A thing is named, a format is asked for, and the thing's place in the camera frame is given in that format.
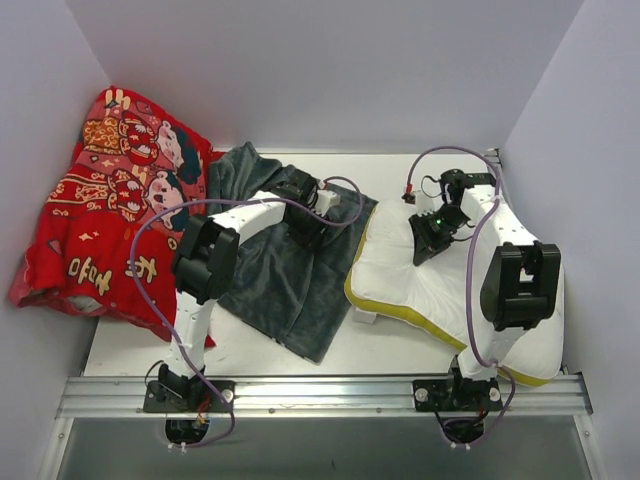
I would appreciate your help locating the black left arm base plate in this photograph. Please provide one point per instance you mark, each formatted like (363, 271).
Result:
(188, 397)

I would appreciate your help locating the red cartoon print pillow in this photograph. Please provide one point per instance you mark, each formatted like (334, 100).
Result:
(107, 233)

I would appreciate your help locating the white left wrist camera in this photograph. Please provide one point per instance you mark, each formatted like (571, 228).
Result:
(325, 200)

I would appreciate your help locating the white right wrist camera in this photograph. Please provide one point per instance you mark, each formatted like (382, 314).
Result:
(425, 204)

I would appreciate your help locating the grey plush pillowcase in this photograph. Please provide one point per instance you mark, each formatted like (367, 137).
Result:
(295, 295)

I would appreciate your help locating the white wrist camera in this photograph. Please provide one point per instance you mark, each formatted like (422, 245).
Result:
(325, 200)
(425, 204)

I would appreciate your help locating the white pillow yellow edge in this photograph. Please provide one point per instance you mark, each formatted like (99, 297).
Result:
(383, 280)

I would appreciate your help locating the aluminium right side rail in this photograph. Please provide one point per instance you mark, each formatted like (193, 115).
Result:
(493, 156)

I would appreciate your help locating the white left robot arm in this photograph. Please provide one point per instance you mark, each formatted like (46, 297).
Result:
(204, 265)

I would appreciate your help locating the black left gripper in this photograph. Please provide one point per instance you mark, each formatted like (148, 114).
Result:
(304, 232)

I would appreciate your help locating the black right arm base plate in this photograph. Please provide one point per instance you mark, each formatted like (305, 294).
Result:
(446, 395)

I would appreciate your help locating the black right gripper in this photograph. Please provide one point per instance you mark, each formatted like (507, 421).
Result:
(430, 232)

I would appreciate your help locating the aluminium rail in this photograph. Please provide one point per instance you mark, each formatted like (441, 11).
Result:
(493, 156)
(308, 397)

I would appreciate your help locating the aluminium front rail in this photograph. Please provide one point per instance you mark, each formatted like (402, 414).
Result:
(308, 397)

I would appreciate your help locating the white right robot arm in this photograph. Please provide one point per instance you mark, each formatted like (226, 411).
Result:
(511, 281)

